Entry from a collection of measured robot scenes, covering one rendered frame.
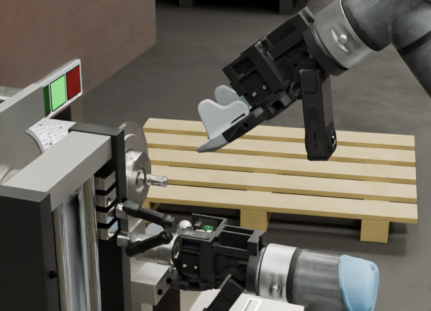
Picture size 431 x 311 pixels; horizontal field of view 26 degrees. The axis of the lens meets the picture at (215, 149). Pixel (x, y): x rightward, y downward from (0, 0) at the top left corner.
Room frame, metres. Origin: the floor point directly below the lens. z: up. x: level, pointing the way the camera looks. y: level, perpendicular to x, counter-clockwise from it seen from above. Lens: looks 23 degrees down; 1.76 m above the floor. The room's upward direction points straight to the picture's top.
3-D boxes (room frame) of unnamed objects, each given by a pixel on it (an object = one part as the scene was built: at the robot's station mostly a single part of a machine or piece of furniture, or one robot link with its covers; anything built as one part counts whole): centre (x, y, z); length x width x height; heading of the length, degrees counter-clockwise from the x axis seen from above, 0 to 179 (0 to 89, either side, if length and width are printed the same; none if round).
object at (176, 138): (3.67, -0.22, 0.06); 1.29 x 0.89 x 0.12; 77
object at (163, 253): (1.04, 0.06, 1.18); 0.04 x 0.02 x 0.04; 161
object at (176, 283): (1.11, 0.06, 1.09); 0.09 x 0.05 x 0.02; 72
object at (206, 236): (1.12, -0.01, 1.12); 0.12 x 0.08 x 0.09; 71
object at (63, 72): (1.57, 0.30, 1.19); 0.25 x 0.01 x 0.07; 161
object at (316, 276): (1.06, -0.16, 1.11); 0.11 x 0.08 x 0.09; 71
